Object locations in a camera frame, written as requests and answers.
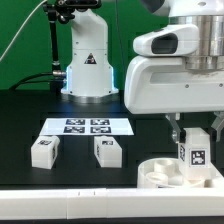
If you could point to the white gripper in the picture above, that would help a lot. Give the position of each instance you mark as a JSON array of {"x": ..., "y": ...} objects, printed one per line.
[{"x": 163, "y": 85}]

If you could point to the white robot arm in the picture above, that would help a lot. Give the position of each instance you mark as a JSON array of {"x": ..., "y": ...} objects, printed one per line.
[{"x": 89, "y": 76}]

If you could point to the white marker sheet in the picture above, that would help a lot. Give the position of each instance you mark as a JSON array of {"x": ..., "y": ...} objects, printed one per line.
[{"x": 86, "y": 126}]

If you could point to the white L-shaped fence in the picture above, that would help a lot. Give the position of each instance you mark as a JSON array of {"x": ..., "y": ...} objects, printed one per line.
[{"x": 114, "y": 203}]

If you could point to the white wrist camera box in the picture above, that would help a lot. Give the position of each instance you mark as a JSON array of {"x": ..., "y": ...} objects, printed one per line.
[{"x": 172, "y": 40}]

